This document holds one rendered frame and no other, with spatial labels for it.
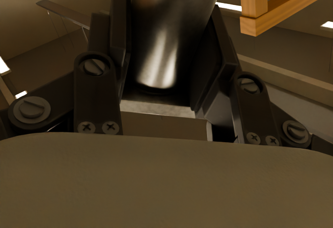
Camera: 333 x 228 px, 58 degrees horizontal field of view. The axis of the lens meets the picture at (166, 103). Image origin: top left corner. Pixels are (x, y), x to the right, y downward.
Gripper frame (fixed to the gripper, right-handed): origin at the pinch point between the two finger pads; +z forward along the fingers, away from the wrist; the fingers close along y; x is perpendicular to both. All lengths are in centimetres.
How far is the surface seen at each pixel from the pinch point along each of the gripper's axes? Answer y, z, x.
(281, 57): 369, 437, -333
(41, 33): -181, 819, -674
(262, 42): 364, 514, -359
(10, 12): -264, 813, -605
